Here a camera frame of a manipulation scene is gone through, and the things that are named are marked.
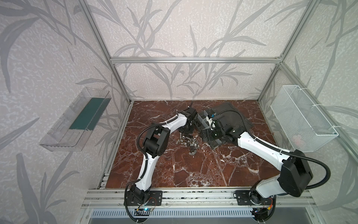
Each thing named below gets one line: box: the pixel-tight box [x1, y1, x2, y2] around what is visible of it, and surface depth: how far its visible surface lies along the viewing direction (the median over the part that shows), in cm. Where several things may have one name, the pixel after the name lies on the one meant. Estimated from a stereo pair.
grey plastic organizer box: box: [193, 102, 254, 150], surface depth 75 cm
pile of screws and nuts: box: [175, 132, 200, 158], surface depth 96 cm
